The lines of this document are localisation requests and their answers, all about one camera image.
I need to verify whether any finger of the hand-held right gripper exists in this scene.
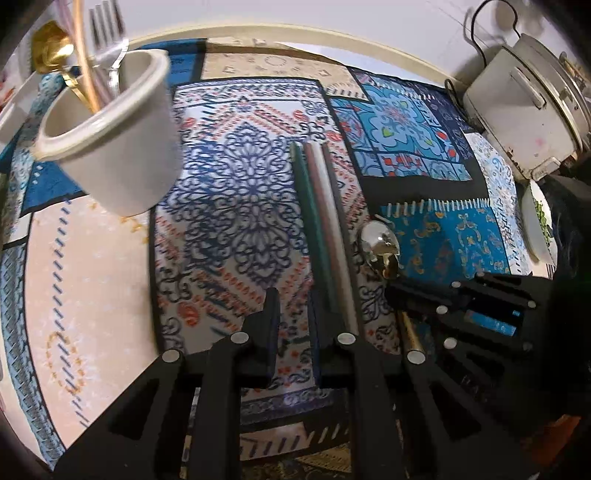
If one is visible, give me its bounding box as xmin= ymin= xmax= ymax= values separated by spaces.
xmin=402 ymin=305 xmax=535 ymax=360
xmin=384 ymin=271 xmax=539 ymax=320

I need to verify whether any patterned blue mat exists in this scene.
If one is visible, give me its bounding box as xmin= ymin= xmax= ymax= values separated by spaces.
xmin=0 ymin=37 xmax=555 ymax=480

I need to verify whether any white ceramic cup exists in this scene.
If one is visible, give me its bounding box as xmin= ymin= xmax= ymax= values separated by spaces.
xmin=34 ymin=48 xmax=183 ymax=217

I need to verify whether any white rice cooker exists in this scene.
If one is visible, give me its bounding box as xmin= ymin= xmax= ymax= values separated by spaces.
xmin=463 ymin=32 xmax=591 ymax=183

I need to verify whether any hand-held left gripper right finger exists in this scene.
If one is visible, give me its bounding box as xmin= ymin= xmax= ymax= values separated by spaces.
xmin=308 ymin=291 xmax=541 ymax=480

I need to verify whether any silver spoon gold handle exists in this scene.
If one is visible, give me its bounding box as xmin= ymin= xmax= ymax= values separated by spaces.
xmin=360 ymin=220 xmax=424 ymax=356

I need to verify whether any black power cable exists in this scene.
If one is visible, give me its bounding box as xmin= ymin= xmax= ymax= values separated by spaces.
xmin=443 ymin=0 xmax=525 ymax=123

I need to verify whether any copper chopstick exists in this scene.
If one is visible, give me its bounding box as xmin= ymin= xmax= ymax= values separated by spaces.
xmin=69 ymin=0 xmax=102 ymax=114

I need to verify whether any silver fork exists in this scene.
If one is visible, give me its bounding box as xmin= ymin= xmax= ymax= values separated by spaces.
xmin=88 ymin=0 xmax=130 ymax=100

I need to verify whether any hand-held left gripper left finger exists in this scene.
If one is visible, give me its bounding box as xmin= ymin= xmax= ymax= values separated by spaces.
xmin=53 ymin=287 xmax=282 ymax=480

